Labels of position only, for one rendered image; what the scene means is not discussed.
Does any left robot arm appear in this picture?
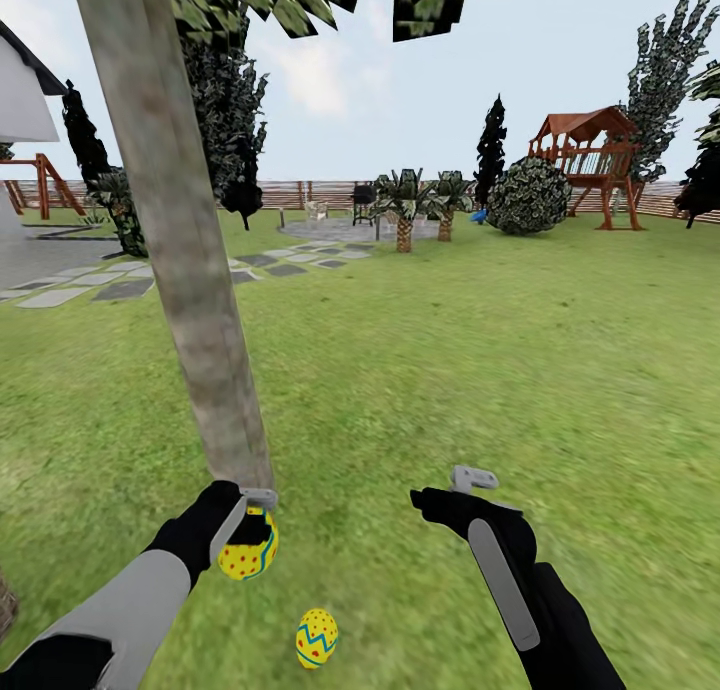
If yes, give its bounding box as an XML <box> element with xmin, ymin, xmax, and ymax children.
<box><xmin>0</xmin><ymin>483</ymin><xmax>279</xmax><ymax>690</ymax></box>

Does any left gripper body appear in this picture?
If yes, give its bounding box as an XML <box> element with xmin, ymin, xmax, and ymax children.
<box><xmin>227</xmin><ymin>512</ymin><xmax>265</xmax><ymax>546</ymax></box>

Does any easter egg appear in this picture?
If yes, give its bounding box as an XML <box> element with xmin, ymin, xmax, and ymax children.
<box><xmin>217</xmin><ymin>507</ymin><xmax>279</xmax><ymax>581</ymax></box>
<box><xmin>296</xmin><ymin>609</ymin><xmax>338</xmax><ymax>669</ymax></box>

